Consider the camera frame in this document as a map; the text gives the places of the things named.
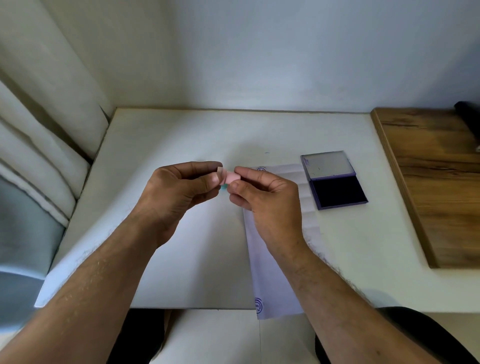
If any person's right hand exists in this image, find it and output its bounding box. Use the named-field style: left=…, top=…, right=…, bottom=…
left=226, top=166, right=310, bottom=263

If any person's left hand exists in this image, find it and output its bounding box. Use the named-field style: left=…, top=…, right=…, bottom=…
left=129, top=161, right=225, bottom=252

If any small pink stamp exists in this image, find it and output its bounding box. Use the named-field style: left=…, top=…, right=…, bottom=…
left=217, top=167, right=242, bottom=193

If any person's left forearm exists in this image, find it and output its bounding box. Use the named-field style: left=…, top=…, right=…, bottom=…
left=0, top=214, right=166, bottom=364

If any person's right forearm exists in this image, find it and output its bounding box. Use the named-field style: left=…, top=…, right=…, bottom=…
left=277, top=242, right=449, bottom=364

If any open purple ink pad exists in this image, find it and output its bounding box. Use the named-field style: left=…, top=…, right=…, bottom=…
left=300, top=151, right=369, bottom=211

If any white paper sheet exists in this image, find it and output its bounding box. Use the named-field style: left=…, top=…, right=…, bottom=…
left=242, top=164, right=328, bottom=320

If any person's left leg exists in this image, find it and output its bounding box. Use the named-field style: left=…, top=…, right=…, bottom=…
left=106, top=308, right=174, bottom=364

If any white curtain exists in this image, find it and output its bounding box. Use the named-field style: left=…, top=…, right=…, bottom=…
left=0, top=0, right=115, bottom=228

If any brown wooden board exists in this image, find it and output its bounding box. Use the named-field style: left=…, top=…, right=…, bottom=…
left=370, top=107, right=480, bottom=269

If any grey cushion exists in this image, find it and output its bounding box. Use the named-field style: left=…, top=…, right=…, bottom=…
left=0, top=175, right=67, bottom=335

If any black object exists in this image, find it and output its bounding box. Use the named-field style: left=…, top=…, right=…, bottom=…
left=454, top=100, right=480, bottom=146

